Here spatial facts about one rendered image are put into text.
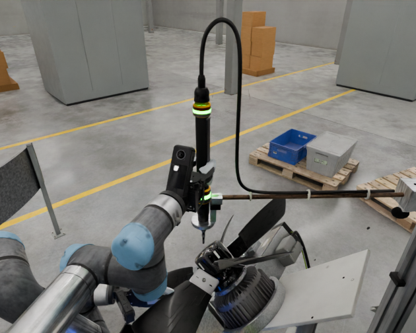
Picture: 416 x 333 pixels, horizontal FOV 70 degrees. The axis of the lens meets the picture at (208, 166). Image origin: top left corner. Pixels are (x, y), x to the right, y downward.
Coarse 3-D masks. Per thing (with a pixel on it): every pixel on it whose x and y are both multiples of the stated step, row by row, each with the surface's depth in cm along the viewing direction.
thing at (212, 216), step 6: (216, 198) 84; (222, 198) 84; (210, 204) 85; (216, 204) 84; (222, 204) 85; (210, 210) 86; (216, 210) 86; (210, 216) 87; (216, 216) 87; (192, 222) 88; (198, 222) 88; (210, 222) 88; (198, 228) 86; (204, 228) 86; (210, 228) 87
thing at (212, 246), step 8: (216, 240) 113; (208, 248) 113; (216, 248) 106; (224, 248) 108; (200, 256) 110; (208, 256) 104; (216, 256) 105; (224, 256) 106; (208, 264) 104; (216, 264) 104; (208, 272) 105; (216, 272) 104; (224, 272) 106; (232, 272) 105; (240, 272) 105; (224, 280) 104; (232, 280) 103; (216, 288) 104; (224, 288) 103
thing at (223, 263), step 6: (288, 252) 82; (234, 258) 87; (240, 258) 84; (246, 258) 82; (252, 258) 79; (258, 258) 78; (264, 258) 88; (270, 258) 89; (222, 264) 81; (228, 264) 78; (234, 264) 77; (246, 264) 99
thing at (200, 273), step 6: (198, 270) 106; (192, 276) 104; (198, 276) 104; (204, 276) 104; (210, 276) 104; (192, 282) 102; (198, 282) 102; (204, 282) 102; (210, 282) 102; (216, 282) 102; (204, 288) 101; (210, 288) 101; (210, 294) 99
